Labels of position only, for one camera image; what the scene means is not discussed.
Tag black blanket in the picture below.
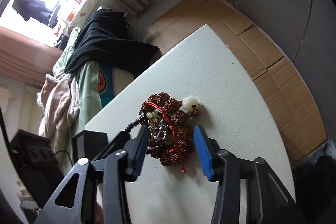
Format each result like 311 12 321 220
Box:
64 9 159 74

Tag flattened cardboard sheets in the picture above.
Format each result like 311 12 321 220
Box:
145 0 328 169

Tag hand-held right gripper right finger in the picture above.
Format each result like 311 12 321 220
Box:
192 125 307 224

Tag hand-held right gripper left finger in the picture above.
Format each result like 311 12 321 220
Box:
34 124 150 224

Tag black box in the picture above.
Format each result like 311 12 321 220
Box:
72 130 109 161

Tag brown rudraksha bead bracelet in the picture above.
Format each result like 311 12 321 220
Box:
140 92 205 167

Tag black power strip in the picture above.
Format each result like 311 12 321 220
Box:
10 130 57 165

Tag dark bead bracelet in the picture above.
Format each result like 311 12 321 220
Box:
124 111 158 135

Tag blue orange printed pillow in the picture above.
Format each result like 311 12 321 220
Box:
97 64 116 107

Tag pink fleece blanket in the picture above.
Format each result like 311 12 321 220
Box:
38 73 81 151

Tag red string bracelet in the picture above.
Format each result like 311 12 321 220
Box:
143 101 187 173

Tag light green bed sheet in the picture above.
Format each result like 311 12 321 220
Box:
52 27 105 130

